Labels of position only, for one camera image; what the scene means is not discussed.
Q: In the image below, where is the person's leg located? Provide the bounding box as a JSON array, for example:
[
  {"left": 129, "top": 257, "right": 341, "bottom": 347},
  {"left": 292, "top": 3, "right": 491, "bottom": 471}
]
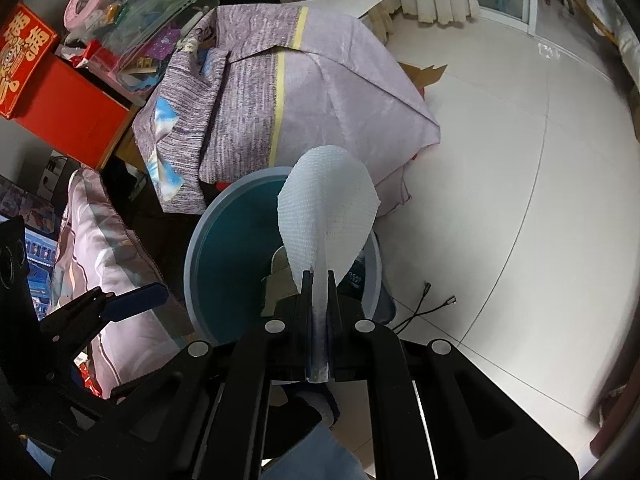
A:
[{"left": 260, "top": 382, "right": 372, "bottom": 480}]

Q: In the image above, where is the white board panel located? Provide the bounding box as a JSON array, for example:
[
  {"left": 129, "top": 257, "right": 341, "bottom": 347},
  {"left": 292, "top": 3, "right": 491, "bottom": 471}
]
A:
[{"left": 304, "top": 0, "right": 384, "bottom": 19}]

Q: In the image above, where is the red gift box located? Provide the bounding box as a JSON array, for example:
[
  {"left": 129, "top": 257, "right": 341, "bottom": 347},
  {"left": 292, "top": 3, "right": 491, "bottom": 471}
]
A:
[{"left": 0, "top": 2, "right": 134, "bottom": 171}]

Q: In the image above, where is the pink grey blanket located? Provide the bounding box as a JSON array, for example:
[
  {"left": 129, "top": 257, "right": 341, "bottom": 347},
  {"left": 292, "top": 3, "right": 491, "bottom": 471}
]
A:
[{"left": 52, "top": 167, "right": 197, "bottom": 400}]

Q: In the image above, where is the black cable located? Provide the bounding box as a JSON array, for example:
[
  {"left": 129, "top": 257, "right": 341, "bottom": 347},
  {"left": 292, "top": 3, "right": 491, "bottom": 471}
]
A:
[
  {"left": 390, "top": 296, "right": 459, "bottom": 334},
  {"left": 395, "top": 280, "right": 434, "bottom": 332}
]

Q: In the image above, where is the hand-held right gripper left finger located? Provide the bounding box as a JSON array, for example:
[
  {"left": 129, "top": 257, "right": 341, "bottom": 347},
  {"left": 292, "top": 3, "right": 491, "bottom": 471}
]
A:
[{"left": 52, "top": 270, "right": 315, "bottom": 480}]

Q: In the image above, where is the white paper towel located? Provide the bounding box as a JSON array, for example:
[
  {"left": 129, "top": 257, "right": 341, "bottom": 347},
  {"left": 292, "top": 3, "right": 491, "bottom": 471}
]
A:
[{"left": 277, "top": 146, "right": 383, "bottom": 385}]

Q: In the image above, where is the purple striped cloth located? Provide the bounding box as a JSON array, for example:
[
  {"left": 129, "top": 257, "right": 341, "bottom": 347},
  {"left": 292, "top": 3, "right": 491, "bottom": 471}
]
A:
[{"left": 132, "top": 4, "right": 442, "bottom": 218}]

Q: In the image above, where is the dark blue wrapper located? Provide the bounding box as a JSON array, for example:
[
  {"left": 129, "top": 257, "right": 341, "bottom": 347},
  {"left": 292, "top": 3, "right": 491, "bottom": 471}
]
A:
[{"left": 337, "top": 255, "right": 369, "bottom": 302}]

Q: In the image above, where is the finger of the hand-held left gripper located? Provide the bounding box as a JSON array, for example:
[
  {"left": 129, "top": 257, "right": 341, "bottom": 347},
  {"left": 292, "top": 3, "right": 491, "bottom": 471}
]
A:
[{"left": 39, "top": 282, "right": 170, "bottom": 343}]

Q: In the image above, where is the beige paper scrap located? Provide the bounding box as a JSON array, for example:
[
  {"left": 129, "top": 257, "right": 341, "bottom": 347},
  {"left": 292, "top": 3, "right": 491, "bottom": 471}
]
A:
[{"left": 261, "top": 249, "right": 302, "bottom": 319}]

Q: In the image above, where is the orange wooden stick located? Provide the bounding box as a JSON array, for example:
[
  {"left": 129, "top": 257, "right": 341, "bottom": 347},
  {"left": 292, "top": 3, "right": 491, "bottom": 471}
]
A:
[{"left": 572, "top": 0, "right": 617, "bottom": 44}]

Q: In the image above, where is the blue toy box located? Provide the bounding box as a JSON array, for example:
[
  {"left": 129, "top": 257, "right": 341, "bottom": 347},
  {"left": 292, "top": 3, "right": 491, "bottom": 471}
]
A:
[{"left": 0, "top": 175, "right": 67, "bottom": 322}]

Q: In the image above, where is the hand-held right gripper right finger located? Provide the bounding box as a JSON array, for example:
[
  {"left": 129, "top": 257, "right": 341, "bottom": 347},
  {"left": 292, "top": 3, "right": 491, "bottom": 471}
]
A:
[{"left": 325, "top": 270, "right": 580, "bottom": 480}]

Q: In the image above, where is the teal plastic bin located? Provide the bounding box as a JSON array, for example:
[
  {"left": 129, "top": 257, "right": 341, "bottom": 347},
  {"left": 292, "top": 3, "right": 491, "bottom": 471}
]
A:
[{"left": 184, "top": 166, "right": 397, "bottom": 348}]

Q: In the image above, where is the brown cardboard piece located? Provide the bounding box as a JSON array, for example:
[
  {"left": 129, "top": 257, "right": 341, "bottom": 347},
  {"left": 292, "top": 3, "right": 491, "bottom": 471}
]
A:
[{"left": 397, "top": 61, "right": 449, "bottom": 92}]

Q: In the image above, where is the clear plastic box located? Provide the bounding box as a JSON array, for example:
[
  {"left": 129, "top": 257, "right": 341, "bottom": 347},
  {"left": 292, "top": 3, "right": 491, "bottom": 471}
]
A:
[{"left": 87, "top": 0, "right": 221, "bottom": 97}]

